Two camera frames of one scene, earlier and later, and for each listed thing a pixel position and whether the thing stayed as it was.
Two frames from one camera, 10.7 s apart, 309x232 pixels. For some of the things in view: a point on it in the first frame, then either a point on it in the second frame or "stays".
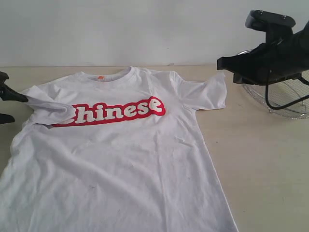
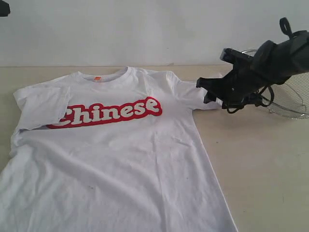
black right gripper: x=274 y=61 → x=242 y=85
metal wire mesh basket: x=281 y=94 stays
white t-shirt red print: x=119 y=150 stays
